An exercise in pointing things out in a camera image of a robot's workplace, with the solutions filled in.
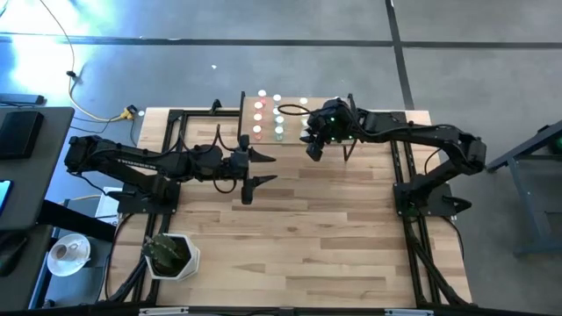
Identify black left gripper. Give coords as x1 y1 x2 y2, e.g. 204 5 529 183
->
227 133 279 206

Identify wooden shelf black metal legs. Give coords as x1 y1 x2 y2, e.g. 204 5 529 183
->
236 91 357 162

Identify white hexagonal plant pot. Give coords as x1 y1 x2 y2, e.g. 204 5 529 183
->
144 232 202 282

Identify green cactus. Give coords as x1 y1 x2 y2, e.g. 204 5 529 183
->
140 233 182 276

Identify black desk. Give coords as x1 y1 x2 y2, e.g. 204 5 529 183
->
0 199 118 312

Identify white cup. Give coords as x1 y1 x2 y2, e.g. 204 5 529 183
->
51 240 83 264

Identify dark grey desk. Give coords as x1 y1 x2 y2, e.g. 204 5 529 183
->
0 106 76 232

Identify black flat bar device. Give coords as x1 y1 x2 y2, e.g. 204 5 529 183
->
0 92 46 106

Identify smartphone lit screen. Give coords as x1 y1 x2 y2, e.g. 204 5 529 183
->
0 178 14 217

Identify black computer mouse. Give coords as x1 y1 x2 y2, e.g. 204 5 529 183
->
0 236 28 278

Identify black aluminium rail frame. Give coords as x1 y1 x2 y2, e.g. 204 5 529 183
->
148 107 436 308

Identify black cable bundle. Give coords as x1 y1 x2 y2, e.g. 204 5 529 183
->
403 217 471 307
104 256 153 304

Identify silver metal bracket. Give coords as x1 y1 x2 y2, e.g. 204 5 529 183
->
385 308 434 316
139 306 190 316

